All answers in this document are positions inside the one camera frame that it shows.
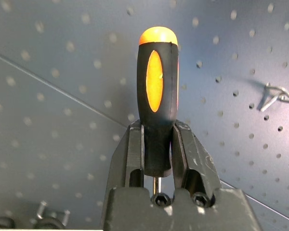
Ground grey metal pegboard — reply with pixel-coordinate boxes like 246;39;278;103
0;0;289;231

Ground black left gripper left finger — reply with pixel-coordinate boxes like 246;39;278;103
109;121;145;191

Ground orange black screwdriver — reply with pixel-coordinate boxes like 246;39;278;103
136;26;179;194

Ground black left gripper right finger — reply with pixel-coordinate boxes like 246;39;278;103
171;121;223;194

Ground black handled scissors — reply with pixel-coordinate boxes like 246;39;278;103
0;215;66;231

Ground silver double-prong peg hook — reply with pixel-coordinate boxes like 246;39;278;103
35;201;71;228
259;83;289;112

